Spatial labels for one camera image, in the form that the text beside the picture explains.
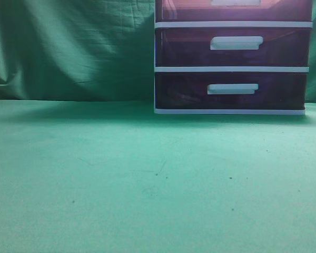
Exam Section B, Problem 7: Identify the translucent purple drawer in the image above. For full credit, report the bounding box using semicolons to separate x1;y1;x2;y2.
155;72;307;110
155;27;311;67
155;0;313;22

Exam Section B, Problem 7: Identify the green cloth backdrop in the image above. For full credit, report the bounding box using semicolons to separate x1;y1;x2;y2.
0;1;316;252

